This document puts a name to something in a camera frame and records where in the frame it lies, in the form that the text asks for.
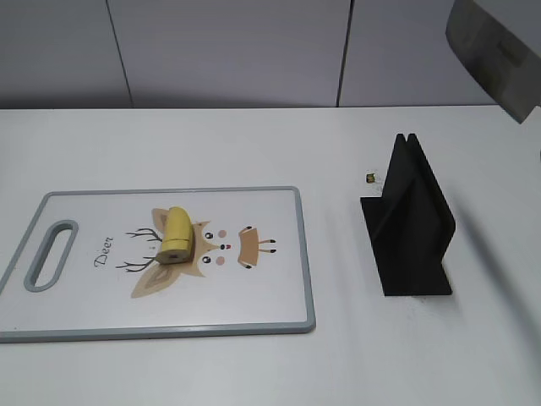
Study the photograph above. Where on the white deer cutting board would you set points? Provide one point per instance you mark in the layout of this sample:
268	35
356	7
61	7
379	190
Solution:
85	268

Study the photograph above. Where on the yellow banana piece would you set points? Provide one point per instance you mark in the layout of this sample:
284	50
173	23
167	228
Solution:
177	231

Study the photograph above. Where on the white-handled kitchen knife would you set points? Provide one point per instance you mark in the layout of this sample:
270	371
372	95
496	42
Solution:
498	43

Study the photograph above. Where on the cut banana end slice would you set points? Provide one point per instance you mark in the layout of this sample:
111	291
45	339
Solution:
173	256

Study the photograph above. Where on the black knife stand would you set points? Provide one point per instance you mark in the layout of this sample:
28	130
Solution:
410	225

